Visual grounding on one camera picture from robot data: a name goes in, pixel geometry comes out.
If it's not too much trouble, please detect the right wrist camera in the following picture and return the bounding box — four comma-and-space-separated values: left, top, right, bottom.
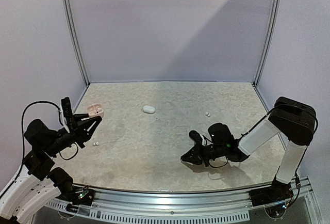
189, 130, 209, 147

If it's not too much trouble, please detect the pinkish white round case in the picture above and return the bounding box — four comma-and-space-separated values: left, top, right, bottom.
87, 103, 104, 118

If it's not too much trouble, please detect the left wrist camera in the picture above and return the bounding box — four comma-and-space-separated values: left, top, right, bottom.
59, 97, 72, 133

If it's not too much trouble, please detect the right aluminium corner post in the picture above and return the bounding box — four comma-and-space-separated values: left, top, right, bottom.
253, 0, 281, 88

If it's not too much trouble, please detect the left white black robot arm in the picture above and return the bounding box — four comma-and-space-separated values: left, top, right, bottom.
1, 114, 102, 223

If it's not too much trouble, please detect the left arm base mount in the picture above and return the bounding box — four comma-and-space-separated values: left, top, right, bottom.
48, 167, 95, 206

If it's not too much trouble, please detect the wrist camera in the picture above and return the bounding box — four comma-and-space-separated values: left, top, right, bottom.
59, 97, 72, 133
189, 130, 209, 147

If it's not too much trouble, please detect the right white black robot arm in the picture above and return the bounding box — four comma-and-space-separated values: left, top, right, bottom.
180, 97, 318, 201

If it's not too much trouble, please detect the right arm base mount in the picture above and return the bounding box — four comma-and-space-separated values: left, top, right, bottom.
248, 174, 301, 209

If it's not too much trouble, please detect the white oval charging case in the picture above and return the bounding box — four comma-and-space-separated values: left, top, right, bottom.
142, 105, 155, 114

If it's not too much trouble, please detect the aluminium corner post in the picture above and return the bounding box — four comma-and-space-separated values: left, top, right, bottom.
253, 0, 281, 88
62, 0, 90, 87

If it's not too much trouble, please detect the aluminium front rail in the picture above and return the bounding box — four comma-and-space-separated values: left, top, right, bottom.
30, 177, 323, 223

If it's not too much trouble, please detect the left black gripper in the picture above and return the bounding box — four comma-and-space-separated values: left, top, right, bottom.
43, 112, 102, 156

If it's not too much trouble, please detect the left aluminium corner post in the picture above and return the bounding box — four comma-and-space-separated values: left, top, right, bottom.
62, 0, 90, 87

